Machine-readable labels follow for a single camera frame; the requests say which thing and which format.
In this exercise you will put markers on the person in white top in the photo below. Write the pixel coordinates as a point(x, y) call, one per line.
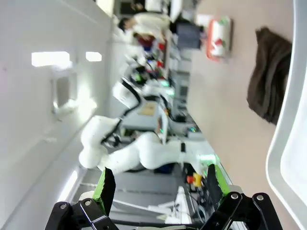
point(148, 24)

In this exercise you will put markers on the yellow red emergency stop button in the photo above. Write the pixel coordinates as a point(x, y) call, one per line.
point(195, 179)

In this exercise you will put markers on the white plastic tray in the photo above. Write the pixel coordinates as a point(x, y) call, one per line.
point(290, 134)

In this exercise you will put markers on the small rectangular ceiling light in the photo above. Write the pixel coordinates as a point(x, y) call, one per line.
point(93, 56)

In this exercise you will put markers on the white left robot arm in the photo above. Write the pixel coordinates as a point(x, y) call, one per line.
point(144, 153)

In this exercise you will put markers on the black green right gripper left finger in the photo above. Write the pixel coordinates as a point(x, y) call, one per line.
point(105, 191)

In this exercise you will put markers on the dark brown cleaning cloth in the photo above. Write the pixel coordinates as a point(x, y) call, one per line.
point(268, 76)

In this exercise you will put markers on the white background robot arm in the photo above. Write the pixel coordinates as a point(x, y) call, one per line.
point(129, 93)

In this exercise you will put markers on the large rectangular ceiling light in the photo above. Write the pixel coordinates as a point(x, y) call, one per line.
point(50, 59)

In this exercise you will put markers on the red white printed package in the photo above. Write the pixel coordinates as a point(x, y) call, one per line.
point(218, 38)

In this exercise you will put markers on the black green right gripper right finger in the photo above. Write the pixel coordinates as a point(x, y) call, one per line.
point(230, 206)

